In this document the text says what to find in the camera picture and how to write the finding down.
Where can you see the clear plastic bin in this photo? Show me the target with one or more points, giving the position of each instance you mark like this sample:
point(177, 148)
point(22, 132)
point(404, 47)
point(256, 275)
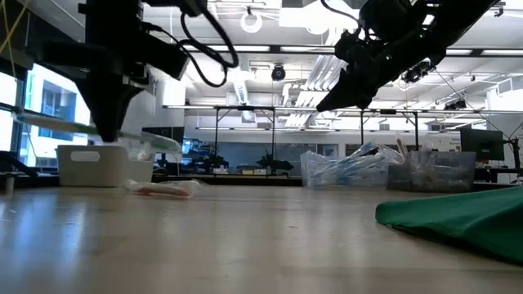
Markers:
point(318, 171)

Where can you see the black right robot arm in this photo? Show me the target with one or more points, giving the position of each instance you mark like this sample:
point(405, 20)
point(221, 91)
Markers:
point(457, 20)

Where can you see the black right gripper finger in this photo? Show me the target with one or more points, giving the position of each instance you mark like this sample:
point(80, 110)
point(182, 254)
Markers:
point(339, 92)
point(361, 92)

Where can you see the green cloth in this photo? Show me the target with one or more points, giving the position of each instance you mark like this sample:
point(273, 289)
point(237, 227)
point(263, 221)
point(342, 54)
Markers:
point(461, 220)

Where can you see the black ceiling camera cluster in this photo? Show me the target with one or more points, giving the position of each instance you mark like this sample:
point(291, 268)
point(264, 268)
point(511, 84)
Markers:
point(417, 73)

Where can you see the grey translucent plastic bin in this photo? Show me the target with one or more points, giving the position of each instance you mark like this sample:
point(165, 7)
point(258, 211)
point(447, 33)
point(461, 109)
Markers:
point(453, 171)

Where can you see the cloudy white plastic bin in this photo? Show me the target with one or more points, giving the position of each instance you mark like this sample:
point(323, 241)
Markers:
point(86, 165)

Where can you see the black background station frame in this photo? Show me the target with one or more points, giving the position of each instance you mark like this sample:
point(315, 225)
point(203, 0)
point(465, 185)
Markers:
point(245, 108)

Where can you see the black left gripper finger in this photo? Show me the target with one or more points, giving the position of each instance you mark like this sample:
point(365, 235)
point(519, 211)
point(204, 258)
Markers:
point(120, 106)
point(100, 110)

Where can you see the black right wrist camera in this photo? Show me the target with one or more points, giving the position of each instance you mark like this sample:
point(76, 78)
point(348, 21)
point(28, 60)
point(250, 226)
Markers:
point(388, 16)

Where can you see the black background robot arm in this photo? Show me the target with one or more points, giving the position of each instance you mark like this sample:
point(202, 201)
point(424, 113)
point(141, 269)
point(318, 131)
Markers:
point(278, 163)
point(210, 161)

